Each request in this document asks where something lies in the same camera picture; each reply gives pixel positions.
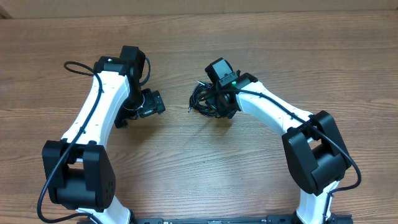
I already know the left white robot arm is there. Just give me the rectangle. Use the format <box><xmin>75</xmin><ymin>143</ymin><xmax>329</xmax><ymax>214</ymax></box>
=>
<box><xmin>37</xmin><ymin>45</ymin><xmax>165</xmax><ymax>223</ymax></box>

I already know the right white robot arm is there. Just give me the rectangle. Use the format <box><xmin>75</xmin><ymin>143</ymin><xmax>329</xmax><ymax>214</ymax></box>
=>
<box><xmin>204</xmin><ymin>58</ymin><xmax>353</xmax><ymax>223</ymax></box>

